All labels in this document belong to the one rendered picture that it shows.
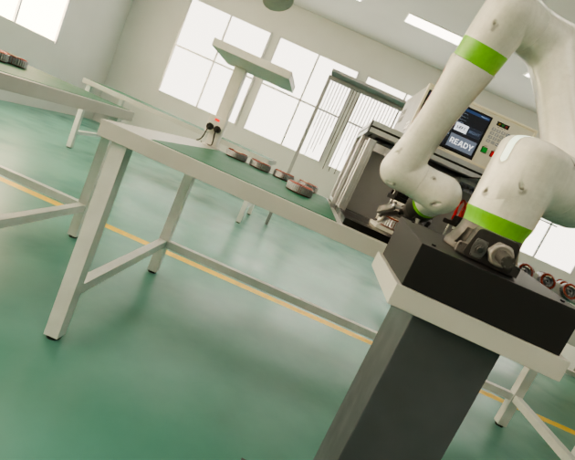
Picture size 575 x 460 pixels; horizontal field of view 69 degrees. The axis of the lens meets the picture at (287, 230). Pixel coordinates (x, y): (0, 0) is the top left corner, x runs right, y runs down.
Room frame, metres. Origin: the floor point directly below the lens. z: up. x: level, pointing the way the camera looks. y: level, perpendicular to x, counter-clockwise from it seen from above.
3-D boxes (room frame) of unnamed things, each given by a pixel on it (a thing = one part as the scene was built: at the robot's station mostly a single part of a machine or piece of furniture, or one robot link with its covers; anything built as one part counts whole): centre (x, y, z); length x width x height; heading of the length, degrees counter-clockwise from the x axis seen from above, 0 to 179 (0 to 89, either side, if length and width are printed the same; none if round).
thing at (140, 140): (1.76, -0.46, 0.72); 2.20 x 1.01 x 0.05; 90
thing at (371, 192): (1.76, -0.46, 0.92); 0.66 x 0.01 x 0.30; 90
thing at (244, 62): (2.08, 0.45, 0.98); 0.37 x 0.35 x 0.46; 90
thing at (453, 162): (1.83, -0.46, 1.09); 0.68 x 0.44 x 0.05; 90
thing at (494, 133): (1.83, -0.47, 1.22); 0.44 x 0.39 x 0.20; 90
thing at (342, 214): (1.53, -0.46, 0.76); 0.64 x 0.47 x 0.02; 90
